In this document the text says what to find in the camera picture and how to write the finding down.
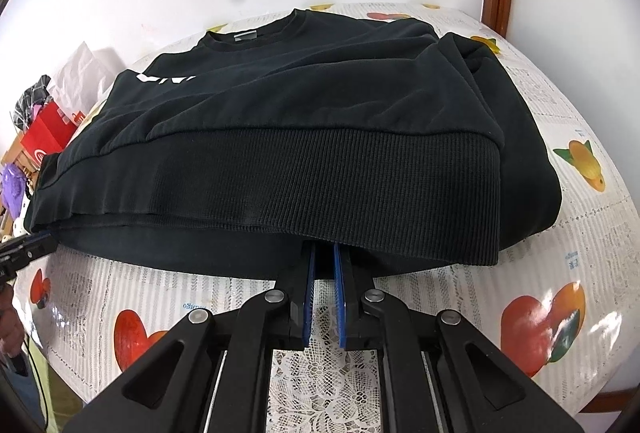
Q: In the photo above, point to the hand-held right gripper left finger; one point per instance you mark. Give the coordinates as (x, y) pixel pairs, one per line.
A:
(310, 283)

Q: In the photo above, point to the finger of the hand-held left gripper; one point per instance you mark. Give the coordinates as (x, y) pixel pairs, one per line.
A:
(30, 249)

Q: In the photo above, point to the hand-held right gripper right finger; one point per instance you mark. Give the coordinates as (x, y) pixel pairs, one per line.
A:
(342, 288)

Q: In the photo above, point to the black sweatshirt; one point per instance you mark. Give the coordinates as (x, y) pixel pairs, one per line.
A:
(300, 123)

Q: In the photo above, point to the person's left hand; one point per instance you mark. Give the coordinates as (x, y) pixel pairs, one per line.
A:
(10, 318)

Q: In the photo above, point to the purple cloth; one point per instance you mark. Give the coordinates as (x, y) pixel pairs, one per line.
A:
(12, 185)

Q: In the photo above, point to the wooden headboard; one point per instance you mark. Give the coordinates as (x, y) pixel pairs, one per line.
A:
(10, 155)

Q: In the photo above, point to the red paper bag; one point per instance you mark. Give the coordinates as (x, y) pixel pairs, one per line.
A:
(47, 138)

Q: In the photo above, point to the white bag with red logo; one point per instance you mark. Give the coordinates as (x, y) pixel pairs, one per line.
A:
(79, 118)

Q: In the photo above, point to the grey plaid cloth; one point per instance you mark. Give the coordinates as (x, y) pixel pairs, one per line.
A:
(32, 98)

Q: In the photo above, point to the white plastic bag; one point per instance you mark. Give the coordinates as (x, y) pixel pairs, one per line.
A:
(85, 73)

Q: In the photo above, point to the fruit-print tablecloth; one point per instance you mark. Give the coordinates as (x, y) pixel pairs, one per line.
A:
(575, 263)

